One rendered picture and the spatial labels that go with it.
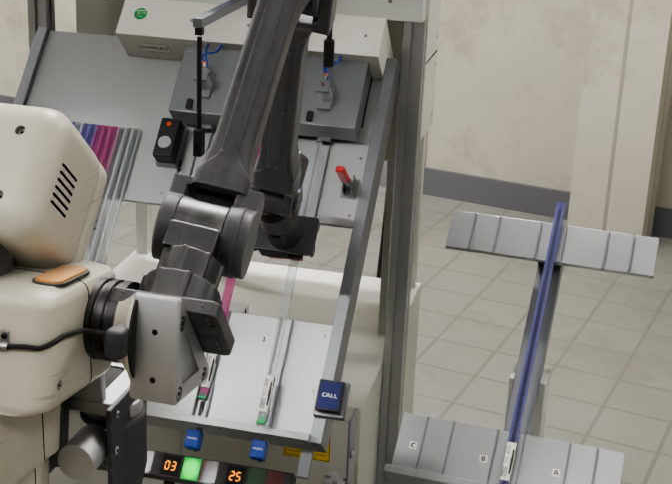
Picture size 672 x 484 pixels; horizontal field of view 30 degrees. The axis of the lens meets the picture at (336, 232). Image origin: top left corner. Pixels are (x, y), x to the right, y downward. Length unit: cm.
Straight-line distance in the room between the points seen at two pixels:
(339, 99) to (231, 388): 53
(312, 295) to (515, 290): 185
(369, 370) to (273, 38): 114
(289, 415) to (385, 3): 75
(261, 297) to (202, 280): 151
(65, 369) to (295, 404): 83
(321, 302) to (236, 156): 141
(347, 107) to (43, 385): 107
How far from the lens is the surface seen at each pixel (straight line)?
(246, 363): 209
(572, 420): 372
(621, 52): 491
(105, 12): 261
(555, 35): 523
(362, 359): 253
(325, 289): 285
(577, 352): 414
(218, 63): 228
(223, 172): 139
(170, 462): 209
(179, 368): 127
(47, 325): 124
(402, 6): 226
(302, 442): 203
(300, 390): 206
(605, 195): 505
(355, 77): 221
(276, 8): 149
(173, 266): 131
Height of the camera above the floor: 172
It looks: 20 degrees down
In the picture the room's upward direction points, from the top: 3 degrees clockwise
